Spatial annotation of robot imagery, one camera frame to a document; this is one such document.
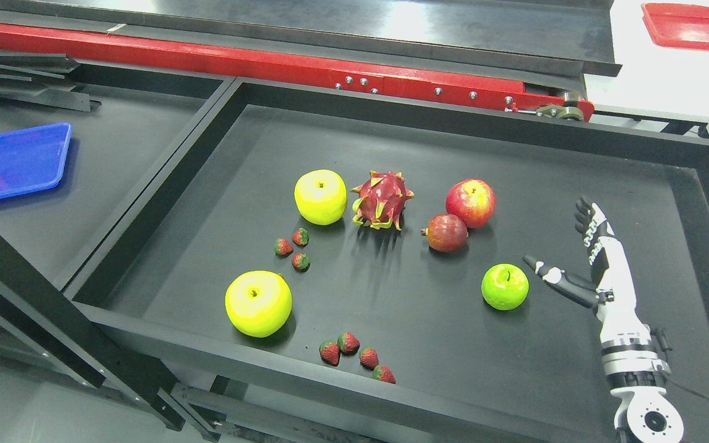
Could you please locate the strawberry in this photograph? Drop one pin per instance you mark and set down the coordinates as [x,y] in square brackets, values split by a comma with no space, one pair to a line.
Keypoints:
[300,237]
[368,358]
[383,373]
[283,247]
[300,262]
[329,352]
[348,344]

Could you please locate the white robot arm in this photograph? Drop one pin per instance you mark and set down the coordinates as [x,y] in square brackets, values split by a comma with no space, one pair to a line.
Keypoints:
[640,406]

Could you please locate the large yellow apple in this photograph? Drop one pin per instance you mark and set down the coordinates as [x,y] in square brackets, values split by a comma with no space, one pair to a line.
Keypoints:
[258,303]

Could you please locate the blue plastic tray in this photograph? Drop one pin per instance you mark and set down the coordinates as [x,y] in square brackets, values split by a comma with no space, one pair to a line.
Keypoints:
[33,159]

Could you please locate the red apple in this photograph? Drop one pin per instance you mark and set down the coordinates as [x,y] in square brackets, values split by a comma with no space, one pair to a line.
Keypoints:
[472,200]

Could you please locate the dark red pomegranate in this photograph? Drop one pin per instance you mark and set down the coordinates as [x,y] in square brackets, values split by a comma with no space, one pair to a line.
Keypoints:
[445,233]

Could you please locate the black metal shelf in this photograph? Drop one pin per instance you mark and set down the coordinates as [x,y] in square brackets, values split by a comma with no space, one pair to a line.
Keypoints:
[179,183]

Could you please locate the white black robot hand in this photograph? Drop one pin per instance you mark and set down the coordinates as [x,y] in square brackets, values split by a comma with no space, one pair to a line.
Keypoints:
[609,291]

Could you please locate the red conveyor beam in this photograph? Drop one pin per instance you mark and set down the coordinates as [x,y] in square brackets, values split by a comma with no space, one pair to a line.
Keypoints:
[508,95]

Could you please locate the green apple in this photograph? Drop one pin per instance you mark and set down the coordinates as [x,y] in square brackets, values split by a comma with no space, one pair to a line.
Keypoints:
[504,286]

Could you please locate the pink dragon fruit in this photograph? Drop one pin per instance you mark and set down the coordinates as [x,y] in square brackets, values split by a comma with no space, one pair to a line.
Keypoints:
[381,200]

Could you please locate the red plastic tray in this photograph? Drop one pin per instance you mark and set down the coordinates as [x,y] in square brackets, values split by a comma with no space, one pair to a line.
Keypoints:
[679,26]

